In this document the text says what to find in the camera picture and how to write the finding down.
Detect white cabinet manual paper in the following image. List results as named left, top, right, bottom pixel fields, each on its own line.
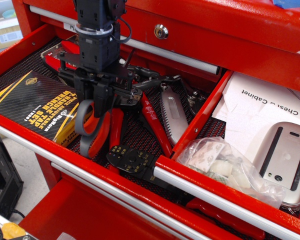
left=212, top=72, right=300, bottom=161

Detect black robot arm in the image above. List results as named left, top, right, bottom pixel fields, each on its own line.
left=59, top=0, right=136, bottom=118

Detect black yellow tap wrench box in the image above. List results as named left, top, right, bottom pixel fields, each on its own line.
left=0, top=71, right=79, bottom=147

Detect red handled tool lower drawer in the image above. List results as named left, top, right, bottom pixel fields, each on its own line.
left=185, top=197, right=266, bottom=240

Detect black electronic device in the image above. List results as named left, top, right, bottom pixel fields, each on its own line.
left=0, top=137, right=24, bottom=219

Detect open red upper left drawer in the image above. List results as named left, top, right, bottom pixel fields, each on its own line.
left=0, top=24, right=232, bottom=229

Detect black wire stripper tool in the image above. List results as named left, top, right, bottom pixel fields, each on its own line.
left=106, top=145, right=165, bottom=186

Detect black metal pliers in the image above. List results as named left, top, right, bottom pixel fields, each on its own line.
left=127, top=64, right=208, bottom=115

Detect packaged red handled tool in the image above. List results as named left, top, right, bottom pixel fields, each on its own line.
left=40, top=34, right=80, bottom=75

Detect silver cabinet lock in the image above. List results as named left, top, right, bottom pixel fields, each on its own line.
left=154, top=24, right=169, bottom=40

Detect silver folding utility knife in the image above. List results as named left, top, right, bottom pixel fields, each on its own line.
left=160, top=83, right=189, bottom=146

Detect clear plastic bag of parts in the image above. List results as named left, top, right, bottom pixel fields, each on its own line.
left=176, top=137, right=286, bottom=209

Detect red handled crimping tool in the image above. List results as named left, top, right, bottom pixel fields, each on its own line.
left=109, top=93, right=173, bottom=157

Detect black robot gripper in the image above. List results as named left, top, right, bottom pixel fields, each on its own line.
left=58, top=29, right=135, bottom=118

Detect silver computer mouse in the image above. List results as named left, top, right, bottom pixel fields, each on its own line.
left=253, top=122, right=300, bottom=211

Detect open red right drawer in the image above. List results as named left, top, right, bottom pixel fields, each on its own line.
left=154, top=70, right=300, bottom=240

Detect red and grey scissors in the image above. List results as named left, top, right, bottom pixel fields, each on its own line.
left=74, top=99, right=111, bottom=159

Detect red tool cabinet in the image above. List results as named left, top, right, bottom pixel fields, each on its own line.
left=11, top=0, right=300, bottom=240

